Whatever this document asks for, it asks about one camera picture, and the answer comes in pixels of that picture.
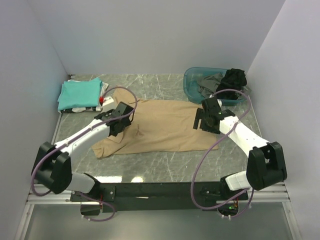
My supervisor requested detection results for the grey t shirt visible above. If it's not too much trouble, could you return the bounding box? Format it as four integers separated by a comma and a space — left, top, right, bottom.
196, 72, 224, 98

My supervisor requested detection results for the folded teal t shirt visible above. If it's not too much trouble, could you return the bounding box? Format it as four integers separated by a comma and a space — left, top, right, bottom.
57, 77, 103, 111

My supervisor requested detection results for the tan t shirt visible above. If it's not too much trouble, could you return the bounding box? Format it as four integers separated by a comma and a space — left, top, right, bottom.
92, 99, 217, 158

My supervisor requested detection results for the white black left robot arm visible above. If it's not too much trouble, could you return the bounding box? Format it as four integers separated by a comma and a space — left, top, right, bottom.
31, 102, 135, 201

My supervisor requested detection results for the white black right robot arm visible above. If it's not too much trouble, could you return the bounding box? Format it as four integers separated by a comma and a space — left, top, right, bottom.
193, 97, 288, 200

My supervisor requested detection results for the black t shirt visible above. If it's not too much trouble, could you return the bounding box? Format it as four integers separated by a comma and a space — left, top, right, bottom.
216, 68, 247, 100

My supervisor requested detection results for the black base crossbar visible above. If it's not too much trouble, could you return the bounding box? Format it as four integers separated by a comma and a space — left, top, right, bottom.
69, 181, 251, 217

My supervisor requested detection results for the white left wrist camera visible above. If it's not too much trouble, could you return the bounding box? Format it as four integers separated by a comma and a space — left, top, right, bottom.
99, 96, 116, 112

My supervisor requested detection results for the teal plastic basket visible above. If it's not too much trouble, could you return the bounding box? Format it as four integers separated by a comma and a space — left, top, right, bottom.
183, 66, 252, 107

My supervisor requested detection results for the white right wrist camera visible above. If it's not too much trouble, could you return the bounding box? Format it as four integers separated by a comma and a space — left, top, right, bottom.
217, 99, 223, 107

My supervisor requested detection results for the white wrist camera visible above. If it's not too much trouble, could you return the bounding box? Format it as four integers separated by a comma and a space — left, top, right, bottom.
217, 99, 223, 107
99, 96, 116, 112

